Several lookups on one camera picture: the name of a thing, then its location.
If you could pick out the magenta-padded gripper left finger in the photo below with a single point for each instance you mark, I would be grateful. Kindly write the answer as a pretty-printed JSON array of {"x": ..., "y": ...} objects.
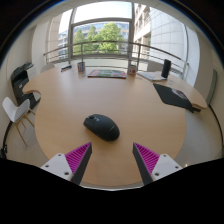
[{"x": 58, "y": 165}]

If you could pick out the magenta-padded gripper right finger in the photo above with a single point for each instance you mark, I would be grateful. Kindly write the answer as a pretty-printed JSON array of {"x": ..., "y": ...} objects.
[{"x": 165, "y": 165}]

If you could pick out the black computer mouse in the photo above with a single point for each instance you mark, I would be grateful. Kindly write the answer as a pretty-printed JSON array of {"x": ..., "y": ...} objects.
[{"x": 101, "y": 127}]

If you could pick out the black printed mouse pad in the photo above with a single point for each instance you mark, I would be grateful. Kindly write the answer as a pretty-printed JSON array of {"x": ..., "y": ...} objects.
[{"x": 171, "y": 96}]

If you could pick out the white chair with wooden legs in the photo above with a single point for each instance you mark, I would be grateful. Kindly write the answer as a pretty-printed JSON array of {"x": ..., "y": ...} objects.
[{"x": 15, "y": 110}]

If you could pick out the white and blue magazine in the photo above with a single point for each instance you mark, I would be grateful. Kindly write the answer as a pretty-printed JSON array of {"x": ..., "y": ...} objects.
[{"x": 151, "y": 76}]

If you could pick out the black office printer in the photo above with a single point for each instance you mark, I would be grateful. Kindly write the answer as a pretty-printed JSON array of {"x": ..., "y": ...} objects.
[{"x": 20, "y": 81}]

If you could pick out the black cylindrical tumbler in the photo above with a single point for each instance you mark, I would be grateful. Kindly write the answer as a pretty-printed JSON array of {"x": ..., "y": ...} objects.
[{"x": 166, "y": 68}]

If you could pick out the small dark blue box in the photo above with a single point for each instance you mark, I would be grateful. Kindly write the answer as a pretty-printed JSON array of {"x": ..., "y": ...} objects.
[{"x": 66, "y": 68}]

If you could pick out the blue and white printed cup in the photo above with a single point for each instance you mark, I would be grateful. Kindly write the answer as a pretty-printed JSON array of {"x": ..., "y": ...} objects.
[{"x": 81, "y": 67}]

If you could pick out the red magazine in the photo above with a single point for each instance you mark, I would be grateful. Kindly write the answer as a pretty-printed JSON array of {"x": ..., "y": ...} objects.
[{"x": 106, "y": 74}]

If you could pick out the metal balcony railing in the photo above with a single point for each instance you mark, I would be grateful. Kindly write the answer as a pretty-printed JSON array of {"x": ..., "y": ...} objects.
[{"x": 100, "y": 42}]

